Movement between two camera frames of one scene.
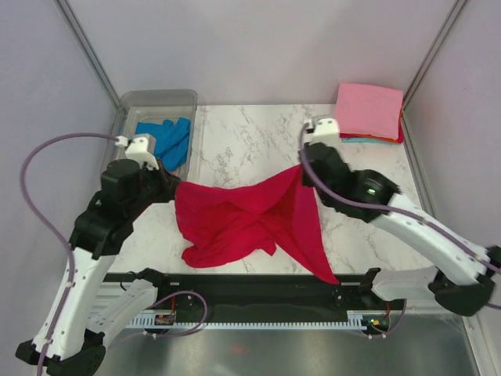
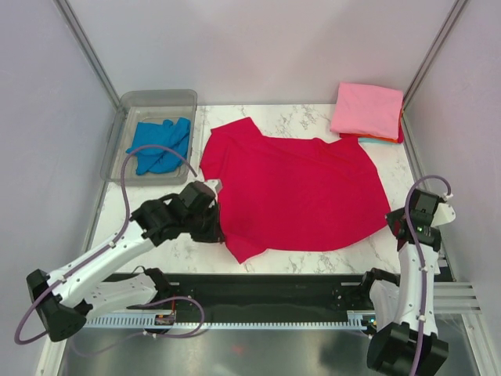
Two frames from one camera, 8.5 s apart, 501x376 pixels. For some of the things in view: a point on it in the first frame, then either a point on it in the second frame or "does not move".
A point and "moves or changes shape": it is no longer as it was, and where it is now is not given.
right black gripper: [303, 181] to [392, 216]
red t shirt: [220, 222] moves or changes shape
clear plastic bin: [152, 106] does not move
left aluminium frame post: [84, 43] does not move
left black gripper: [167, 181] to [214, 234]
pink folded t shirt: [369, 109] does not move
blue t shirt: [171, 142] does not move
